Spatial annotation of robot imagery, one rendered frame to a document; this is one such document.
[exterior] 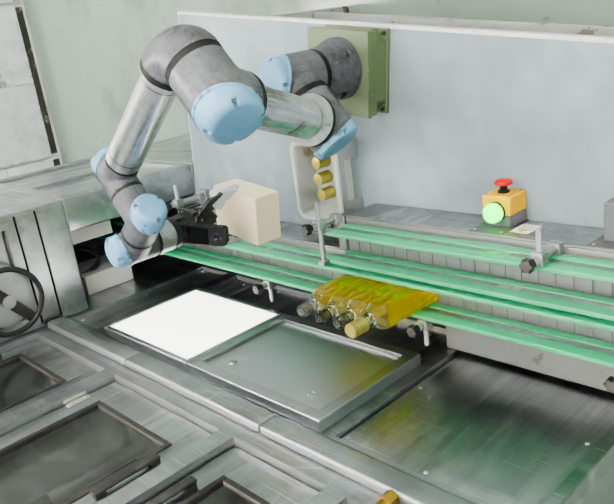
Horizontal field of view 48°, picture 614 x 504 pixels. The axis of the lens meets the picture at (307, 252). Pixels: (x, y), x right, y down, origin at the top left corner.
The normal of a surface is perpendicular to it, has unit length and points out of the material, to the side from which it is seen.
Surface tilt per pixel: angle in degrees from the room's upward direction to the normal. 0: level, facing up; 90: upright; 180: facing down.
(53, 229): 90
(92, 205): 90
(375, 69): 90
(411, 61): 0
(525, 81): 0
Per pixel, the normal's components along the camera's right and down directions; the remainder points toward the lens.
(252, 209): -0.71, 0.31
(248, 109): 0.48, 0.80
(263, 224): 0.71, 0.26
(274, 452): -0.13, -0.94
